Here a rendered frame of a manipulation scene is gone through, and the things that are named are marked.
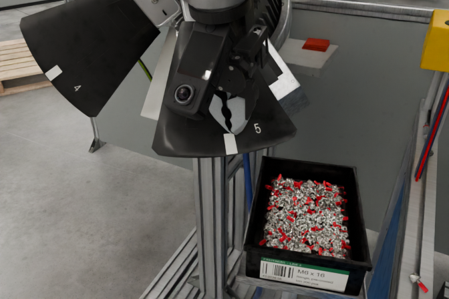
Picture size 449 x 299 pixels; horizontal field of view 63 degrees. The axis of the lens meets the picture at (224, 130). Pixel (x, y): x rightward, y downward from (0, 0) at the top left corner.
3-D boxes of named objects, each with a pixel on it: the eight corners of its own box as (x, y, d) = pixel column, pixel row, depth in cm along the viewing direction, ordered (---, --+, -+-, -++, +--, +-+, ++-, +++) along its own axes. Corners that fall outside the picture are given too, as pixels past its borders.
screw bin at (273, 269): (260, 183, 71) (262, 155, 68) (349, 195, 68) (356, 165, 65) (241, 279, 53) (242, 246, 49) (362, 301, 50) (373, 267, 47)
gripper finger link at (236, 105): (264, 117, 57) (262, 69, 50) (250, 144, 54) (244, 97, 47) (246, 112, 58) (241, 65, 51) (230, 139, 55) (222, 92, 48)
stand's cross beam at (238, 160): (235, 157, 125) (235, 147, 123) (246, 159, 124) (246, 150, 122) (208, 188, 111) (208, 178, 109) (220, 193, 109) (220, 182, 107)
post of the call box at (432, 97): (422, 105, 89) (438, 57, 82) (436, 108, 88) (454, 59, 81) (421, 111, 86) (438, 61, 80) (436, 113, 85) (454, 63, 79)
